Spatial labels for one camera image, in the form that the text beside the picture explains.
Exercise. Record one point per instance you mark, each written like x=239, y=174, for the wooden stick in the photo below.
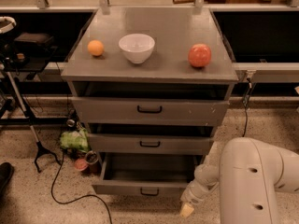
x=188, y=1

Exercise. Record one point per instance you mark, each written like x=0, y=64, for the white ring object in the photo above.
x=7, y=24

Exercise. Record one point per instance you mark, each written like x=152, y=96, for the white ceramic bowl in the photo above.
x=136, y=48

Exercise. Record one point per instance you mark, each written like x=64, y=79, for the grey drawer cabinet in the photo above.
x=175, y=31

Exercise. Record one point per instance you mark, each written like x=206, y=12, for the red apple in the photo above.
x=199, y=55

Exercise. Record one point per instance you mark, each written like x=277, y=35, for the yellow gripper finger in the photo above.
x=186, y=210

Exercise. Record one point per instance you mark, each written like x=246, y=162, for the grey bottom drawer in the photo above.
x=154, y=175

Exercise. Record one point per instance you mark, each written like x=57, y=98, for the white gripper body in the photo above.
x=192, y=195

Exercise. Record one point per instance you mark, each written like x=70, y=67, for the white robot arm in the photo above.
x=249, y=176

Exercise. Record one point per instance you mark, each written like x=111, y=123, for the pink round lid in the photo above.
x=81, y=165

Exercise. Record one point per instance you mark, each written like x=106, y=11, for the grey drawer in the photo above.
x=152, y=139
x=151, y=103
x=154, y=175

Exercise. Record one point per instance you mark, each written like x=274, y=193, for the small orange fruit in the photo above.
x=95, y=48

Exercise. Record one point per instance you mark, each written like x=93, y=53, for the black box on stand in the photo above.
x=34, y=45

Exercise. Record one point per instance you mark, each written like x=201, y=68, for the grey top drawer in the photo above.
x=151, y=103

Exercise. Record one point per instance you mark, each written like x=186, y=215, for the grey middle drawer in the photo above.
x=152, y=139

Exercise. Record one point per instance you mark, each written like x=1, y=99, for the small dark can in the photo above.
x=91, y=159

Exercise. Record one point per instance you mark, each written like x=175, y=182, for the black reacher grabber tool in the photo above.
x=26, y=112

